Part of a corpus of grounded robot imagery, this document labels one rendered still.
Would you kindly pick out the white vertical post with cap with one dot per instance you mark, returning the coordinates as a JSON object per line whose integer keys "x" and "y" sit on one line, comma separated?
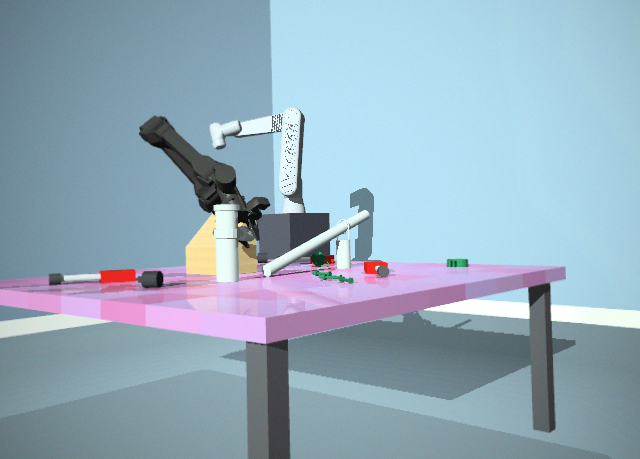
{"x": 227, "y": 249}

